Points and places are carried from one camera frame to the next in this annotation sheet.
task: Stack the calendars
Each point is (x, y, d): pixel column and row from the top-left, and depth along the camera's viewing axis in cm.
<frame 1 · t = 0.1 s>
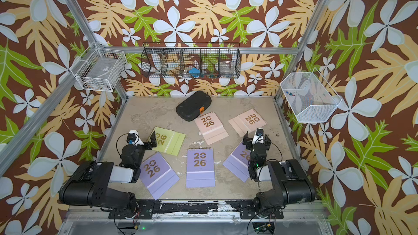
left hand: (145, 130, 88), fingers open
right hand: (255, 132, 90), fingers open
black case orange latch: (193, 105, 110), point 6 cm above the table
green 2026 calendar: (167, 141, 98), on the table
pink 2026 calendar centre: (211, 128, 103), point 2 cm above the table
pink 2026 calendar right: (248, 121, 107), point 2 cm above the table
purple 2026 calendar left: (157, 175, 86), on the table
purple 2026 calendar centre: (200, 168, 88), on the table
purple 2026 calendar right: (238, 162, 90), on the table

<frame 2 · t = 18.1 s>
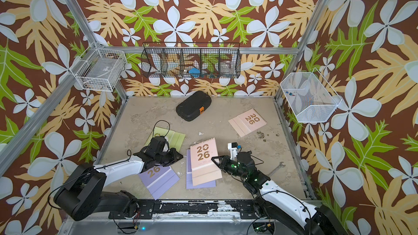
left hand: (184, 154, 87), fingers closed
right hand: (209, 160, 77), fingers closed
pink 2026 calendar centre: (204, 168, 79), point 9 cm above the table
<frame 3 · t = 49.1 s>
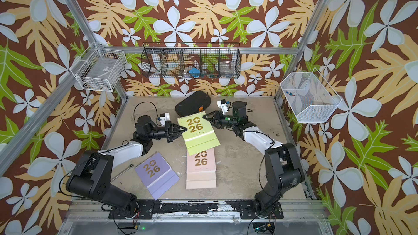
left hand: (186, 129, 76), fingers closed
right hand: (204, 118, 81), fingers open
green 2026 calendar: (200, 136, 77), point 22 cm above the table
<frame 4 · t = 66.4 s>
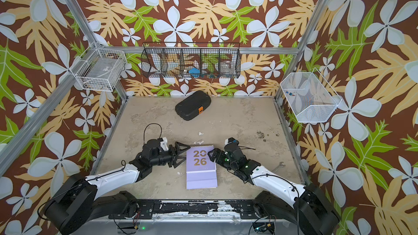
left hand: (189, 150, 80), fingers open
right hand: (210, 155, 83), fingers open
purple 2026 calendar left: (201, 169, 82), point 7 cm above the table
